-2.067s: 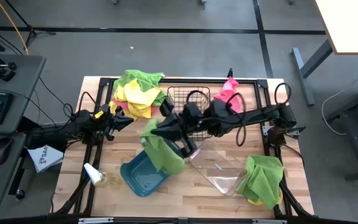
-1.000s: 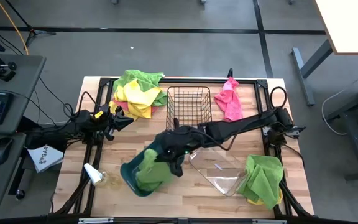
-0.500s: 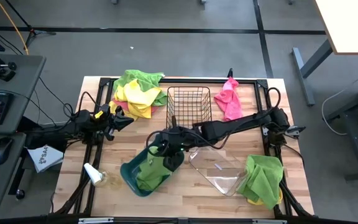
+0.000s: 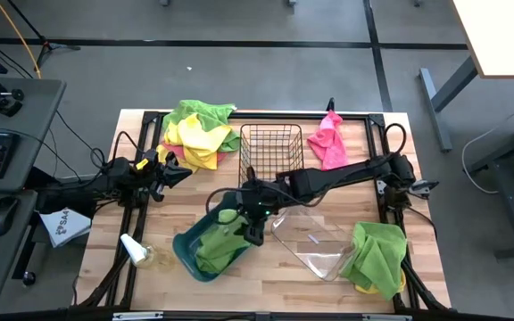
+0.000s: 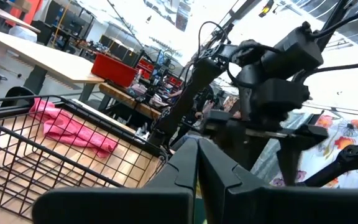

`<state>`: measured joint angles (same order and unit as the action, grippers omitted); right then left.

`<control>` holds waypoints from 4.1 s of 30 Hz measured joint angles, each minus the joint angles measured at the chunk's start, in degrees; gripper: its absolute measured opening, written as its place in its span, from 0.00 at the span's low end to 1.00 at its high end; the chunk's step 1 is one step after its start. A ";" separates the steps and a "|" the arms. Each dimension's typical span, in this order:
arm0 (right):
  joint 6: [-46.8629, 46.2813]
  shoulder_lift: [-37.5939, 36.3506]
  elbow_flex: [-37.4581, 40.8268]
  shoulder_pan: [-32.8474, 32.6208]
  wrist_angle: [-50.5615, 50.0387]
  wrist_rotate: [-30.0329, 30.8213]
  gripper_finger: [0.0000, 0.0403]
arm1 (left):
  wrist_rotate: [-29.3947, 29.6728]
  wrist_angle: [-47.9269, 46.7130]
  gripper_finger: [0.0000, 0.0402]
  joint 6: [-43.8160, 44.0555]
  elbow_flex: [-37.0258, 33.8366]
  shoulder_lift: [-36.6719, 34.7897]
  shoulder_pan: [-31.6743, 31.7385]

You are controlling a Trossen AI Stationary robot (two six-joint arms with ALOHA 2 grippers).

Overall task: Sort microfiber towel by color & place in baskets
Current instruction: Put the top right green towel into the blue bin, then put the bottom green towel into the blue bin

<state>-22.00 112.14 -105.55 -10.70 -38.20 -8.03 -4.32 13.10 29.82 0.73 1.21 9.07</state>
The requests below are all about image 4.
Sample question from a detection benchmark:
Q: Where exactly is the teal plastic bin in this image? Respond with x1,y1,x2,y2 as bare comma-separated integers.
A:
171,191,258,283

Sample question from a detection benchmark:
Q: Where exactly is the green and yellow cloth pile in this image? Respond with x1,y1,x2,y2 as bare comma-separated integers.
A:
162,99,241,153

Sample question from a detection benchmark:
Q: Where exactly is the white cable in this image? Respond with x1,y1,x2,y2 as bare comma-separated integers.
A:
460,95,514,195

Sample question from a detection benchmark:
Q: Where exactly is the black aluminium table frame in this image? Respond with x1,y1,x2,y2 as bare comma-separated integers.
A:
78,110,452,313

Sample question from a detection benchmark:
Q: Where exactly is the black computer mouse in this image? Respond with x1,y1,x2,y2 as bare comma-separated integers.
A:
0,196,21,237

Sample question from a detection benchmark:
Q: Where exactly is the pink microfiber towel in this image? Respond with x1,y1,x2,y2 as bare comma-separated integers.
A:
306,110,350,172
161,141,229,164

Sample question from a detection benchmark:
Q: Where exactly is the green microfiber towel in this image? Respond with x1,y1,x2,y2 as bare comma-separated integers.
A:
194,208,253,274
340,221,408,301

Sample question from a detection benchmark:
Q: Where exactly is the white table top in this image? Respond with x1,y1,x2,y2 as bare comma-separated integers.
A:
452,0,514,79

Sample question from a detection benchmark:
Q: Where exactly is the black wire basket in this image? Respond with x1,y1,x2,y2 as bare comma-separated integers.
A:
237,123,305,188

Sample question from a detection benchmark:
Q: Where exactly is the silver metal bracket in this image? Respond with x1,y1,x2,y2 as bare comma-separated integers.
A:
112,311,164,321
362,313,413,321

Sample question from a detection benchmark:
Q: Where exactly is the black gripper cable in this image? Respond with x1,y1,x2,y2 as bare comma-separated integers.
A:
204,186,243,226

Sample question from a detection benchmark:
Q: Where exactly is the grey table leg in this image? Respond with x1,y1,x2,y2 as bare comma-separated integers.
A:
419,55,479,153

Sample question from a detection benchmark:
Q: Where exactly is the black desk cable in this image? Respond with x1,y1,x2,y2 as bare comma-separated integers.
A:
0,109,106,179

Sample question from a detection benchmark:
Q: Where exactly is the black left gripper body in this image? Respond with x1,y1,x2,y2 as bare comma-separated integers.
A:
136,149,171,202

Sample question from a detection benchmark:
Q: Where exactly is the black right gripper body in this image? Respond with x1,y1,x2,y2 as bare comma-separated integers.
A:
236,177,285,226

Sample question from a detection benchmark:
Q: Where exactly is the black tripod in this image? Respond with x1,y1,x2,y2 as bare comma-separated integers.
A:
4,0,81,68

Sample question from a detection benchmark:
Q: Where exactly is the yellow cable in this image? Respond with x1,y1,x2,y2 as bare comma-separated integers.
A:
0,0,43,80

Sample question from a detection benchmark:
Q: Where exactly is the clear plastic bin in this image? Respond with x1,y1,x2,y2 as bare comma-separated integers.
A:
269,205,361,282

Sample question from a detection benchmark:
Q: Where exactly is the white printed paper sheet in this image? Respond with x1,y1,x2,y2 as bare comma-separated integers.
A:
38,207,92,249

